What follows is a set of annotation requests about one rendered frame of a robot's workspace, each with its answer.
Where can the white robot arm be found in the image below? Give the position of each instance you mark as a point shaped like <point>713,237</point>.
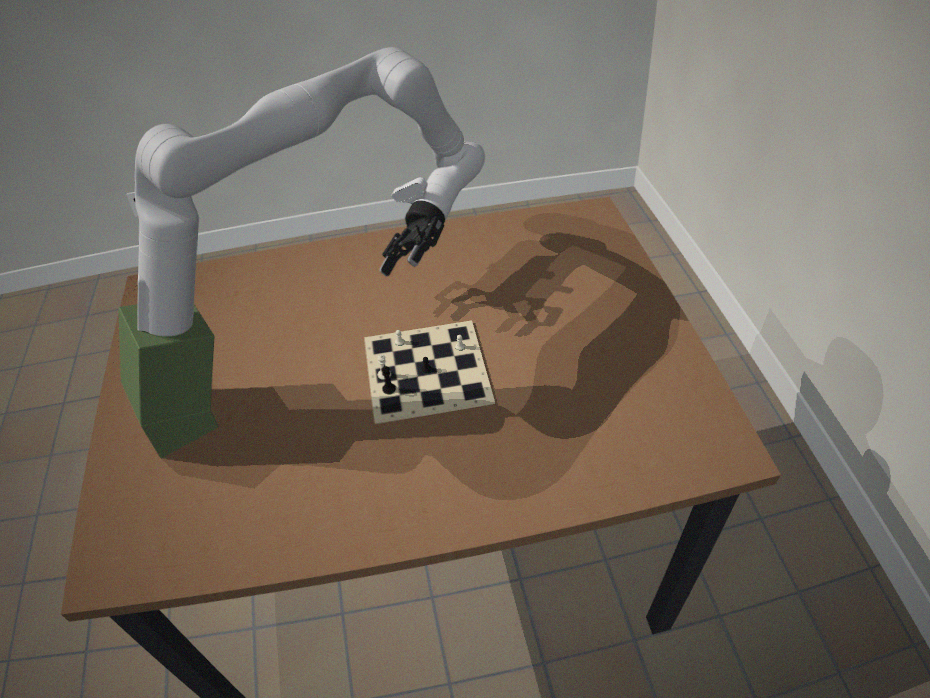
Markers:
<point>181,166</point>

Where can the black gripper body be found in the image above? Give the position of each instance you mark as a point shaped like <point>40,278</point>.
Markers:
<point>420,213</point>

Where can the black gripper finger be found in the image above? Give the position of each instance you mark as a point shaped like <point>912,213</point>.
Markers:
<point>391,259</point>
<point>423,244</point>

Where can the cream and dark blue chessboard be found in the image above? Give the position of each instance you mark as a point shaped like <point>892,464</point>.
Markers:
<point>458,379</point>

